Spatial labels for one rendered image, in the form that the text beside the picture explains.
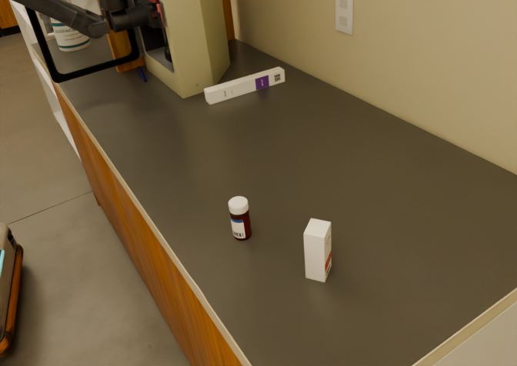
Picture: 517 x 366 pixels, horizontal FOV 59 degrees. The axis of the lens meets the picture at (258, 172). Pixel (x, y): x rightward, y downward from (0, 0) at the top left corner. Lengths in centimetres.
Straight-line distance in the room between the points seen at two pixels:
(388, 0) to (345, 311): 79
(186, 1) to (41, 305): 150
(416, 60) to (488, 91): 20
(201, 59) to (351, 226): 77
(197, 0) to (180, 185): 59
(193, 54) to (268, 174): 54
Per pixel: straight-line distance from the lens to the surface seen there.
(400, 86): 130
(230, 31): 193
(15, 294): 229
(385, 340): 76
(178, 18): 141
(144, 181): 113
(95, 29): 147
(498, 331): 94
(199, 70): 148
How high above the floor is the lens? 156
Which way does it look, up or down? 35 degrees down
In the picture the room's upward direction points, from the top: 7 degrees counter-clockwise
